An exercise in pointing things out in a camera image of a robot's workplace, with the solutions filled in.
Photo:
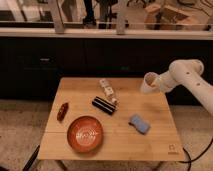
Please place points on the red ceramic bowl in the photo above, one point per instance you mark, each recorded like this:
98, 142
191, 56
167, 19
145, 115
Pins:
85, 134

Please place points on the blue sponge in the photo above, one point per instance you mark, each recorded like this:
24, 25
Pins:
139, 124

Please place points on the white ceramic cup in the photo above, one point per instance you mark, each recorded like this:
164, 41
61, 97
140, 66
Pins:
147, 85

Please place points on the black rectangular box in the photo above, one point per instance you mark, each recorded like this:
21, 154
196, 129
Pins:
103, 105

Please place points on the wooden table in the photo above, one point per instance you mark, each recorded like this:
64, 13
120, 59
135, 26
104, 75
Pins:
121, 140

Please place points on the dark red oblong object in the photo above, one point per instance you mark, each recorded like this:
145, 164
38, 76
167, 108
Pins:
62, 111

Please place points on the cardboard box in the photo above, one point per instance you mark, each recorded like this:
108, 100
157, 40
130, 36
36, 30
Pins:
170, 19

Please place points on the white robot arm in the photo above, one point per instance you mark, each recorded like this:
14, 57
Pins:
188, 74

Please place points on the white patterned bottle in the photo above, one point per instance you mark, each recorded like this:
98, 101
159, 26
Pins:
108, 90

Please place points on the black table leg strut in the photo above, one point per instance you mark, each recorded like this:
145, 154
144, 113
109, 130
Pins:
31, 159

